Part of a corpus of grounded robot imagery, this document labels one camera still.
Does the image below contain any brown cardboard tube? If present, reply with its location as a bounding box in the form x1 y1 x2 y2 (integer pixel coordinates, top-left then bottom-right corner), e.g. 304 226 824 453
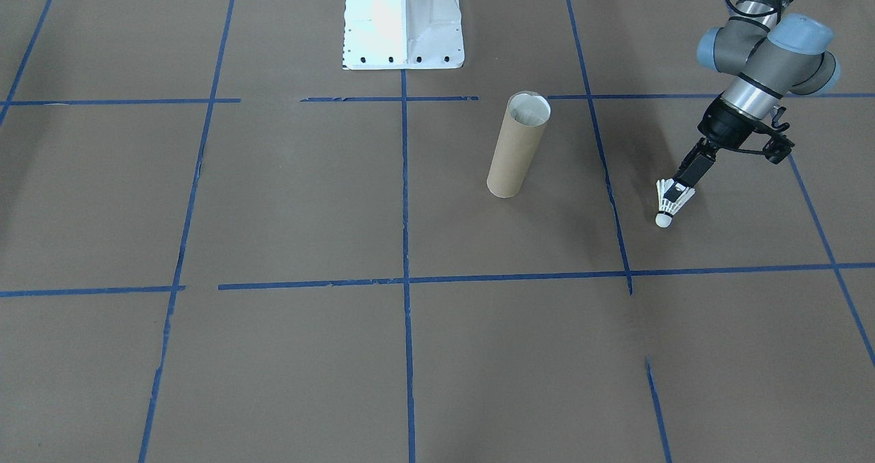
486 91 552 199

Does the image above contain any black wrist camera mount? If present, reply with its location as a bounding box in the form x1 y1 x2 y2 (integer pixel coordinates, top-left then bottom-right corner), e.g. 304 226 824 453
742 103 796 166

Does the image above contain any white pedestal column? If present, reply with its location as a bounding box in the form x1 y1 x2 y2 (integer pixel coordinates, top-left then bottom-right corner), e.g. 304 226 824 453
341 0 466 71

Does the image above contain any white badminton shuttlecock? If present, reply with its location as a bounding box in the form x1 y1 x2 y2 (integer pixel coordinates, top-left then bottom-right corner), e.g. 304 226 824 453
654 178 697 229

